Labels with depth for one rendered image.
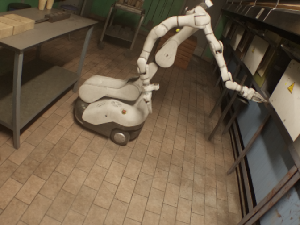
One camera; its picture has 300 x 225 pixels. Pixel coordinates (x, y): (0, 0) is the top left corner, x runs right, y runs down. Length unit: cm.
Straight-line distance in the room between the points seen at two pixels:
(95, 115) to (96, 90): 23
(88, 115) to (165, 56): 81
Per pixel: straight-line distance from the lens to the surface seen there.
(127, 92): 197
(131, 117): 192
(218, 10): 617
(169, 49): 180
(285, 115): 165
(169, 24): 161
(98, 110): 196
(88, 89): 208
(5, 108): 195
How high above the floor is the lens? 137
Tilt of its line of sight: 30 degrees down
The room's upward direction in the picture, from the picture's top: 23 degrees clockwise
